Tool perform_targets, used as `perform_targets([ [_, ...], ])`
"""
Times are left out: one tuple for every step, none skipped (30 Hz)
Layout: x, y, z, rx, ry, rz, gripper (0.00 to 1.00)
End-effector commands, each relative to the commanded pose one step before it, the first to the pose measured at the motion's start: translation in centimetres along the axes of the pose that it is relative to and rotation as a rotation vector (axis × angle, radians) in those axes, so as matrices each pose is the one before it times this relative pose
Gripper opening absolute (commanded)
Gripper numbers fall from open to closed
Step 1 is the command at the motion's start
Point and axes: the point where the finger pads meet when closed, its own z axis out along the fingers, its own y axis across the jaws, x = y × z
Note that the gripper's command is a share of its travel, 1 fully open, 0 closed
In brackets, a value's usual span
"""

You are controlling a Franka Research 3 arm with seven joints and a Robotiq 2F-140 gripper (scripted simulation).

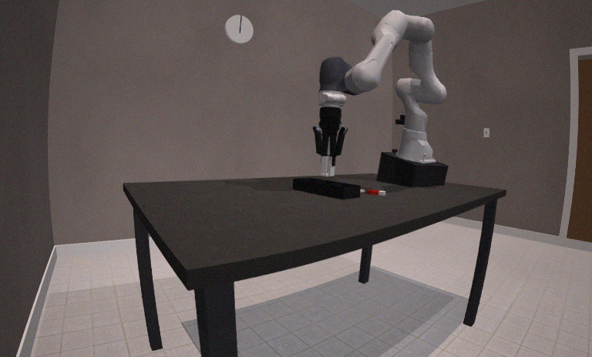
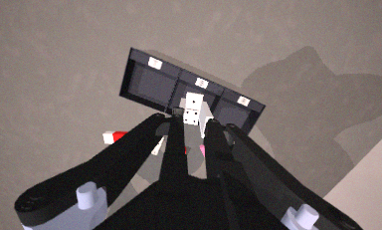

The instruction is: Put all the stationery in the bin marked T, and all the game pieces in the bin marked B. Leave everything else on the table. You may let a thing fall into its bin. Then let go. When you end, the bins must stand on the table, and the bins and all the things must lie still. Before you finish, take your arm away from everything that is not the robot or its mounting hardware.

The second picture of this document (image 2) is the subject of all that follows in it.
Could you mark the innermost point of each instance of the white domino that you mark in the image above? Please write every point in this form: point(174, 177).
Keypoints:
point(155, 150)
point(193, 106)

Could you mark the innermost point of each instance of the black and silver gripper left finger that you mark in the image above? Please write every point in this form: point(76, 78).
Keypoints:
point(77, 199)

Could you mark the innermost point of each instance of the black rack of labelled bins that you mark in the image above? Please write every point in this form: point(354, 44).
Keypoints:
point(159, 85)

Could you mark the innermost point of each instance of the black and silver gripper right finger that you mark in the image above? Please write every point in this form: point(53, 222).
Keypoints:
point(297, 207)

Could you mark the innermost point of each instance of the red and white eraser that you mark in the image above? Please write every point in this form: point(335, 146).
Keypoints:
point(112, 136)

